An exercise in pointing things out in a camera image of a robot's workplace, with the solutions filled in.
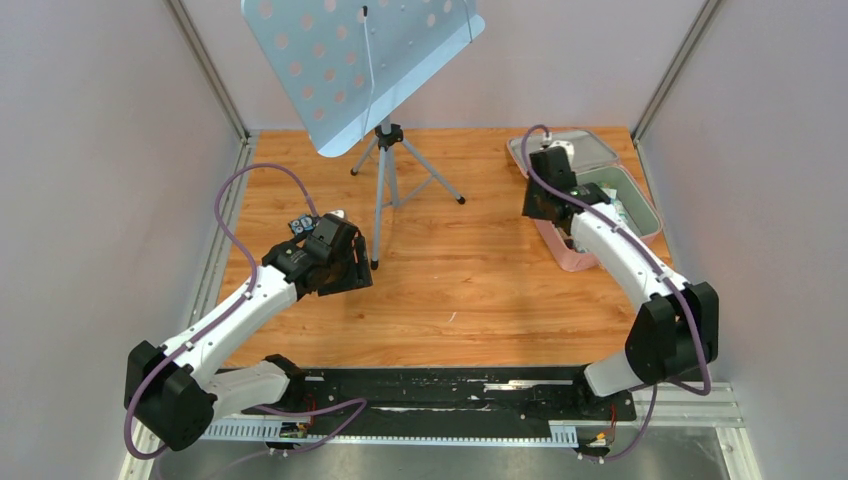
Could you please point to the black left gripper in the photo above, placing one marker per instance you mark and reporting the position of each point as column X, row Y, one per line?
column 359, row 275

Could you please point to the pink medicine kit case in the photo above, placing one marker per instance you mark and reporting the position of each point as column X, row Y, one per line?
column 593, row 162

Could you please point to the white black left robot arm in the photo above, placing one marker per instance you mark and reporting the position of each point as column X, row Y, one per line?
column 178, row 389

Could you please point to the large blue cotton packet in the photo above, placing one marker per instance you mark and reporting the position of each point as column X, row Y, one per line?
column 616, row 202

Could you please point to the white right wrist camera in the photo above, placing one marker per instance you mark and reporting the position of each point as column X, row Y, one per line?
column 549, row 142

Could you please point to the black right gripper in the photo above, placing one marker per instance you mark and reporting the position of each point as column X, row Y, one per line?
column 529, row 209

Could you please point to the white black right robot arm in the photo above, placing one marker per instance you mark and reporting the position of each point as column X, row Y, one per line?
column 676, row 326

